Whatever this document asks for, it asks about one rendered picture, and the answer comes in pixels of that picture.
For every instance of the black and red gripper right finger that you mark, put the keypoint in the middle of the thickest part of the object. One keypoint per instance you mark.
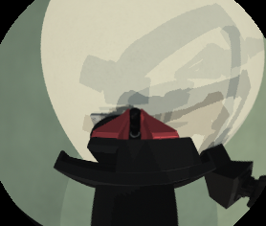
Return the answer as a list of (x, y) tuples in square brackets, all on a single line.
[(155, 129)]

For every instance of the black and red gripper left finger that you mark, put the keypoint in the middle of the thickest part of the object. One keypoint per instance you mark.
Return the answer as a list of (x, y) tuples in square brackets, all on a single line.
[(117, 128)]

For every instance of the grey bench vise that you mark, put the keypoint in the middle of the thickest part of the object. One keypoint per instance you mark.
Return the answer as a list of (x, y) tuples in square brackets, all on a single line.
[(135, 121)]

